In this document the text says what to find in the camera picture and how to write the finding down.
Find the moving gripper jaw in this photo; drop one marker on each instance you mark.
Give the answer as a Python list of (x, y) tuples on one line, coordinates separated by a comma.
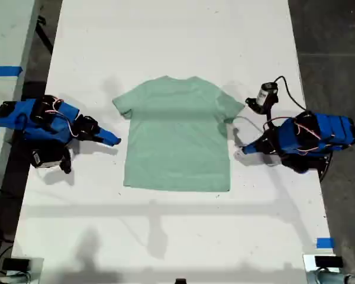
[(102, 140), (254, 151)]

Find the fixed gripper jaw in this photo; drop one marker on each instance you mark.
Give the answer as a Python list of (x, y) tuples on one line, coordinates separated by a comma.
[(254, 145), (109, 134)]

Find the pale green T-shirt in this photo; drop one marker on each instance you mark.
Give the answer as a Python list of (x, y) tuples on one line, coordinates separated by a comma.
[(177, 133)]

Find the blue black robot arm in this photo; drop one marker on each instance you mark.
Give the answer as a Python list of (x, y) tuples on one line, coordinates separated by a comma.
[(20, 118), (313, 133)]

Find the black metal table leg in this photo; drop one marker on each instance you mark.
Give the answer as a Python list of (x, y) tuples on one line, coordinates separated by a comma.
[(45, 35)]

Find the square blue tape piece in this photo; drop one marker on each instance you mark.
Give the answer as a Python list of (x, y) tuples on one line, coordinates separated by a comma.
[(325, 243)]

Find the shiny metal clamp plate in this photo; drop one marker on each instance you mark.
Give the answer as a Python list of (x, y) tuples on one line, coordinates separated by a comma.
[(35, 270), (309, 263)]

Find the pale side table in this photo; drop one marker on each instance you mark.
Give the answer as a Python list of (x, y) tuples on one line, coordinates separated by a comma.
[(6, 29)]

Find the small black box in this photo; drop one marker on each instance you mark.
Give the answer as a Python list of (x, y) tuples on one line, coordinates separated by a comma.
[(15, 264), (180, 281), (328, 261)]

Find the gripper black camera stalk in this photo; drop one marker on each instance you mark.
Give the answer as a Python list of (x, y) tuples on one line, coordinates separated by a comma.
[(260, 108), (66, 161)]

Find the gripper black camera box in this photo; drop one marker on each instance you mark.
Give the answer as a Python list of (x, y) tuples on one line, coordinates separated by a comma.
[(44, 158), (266, 91)]

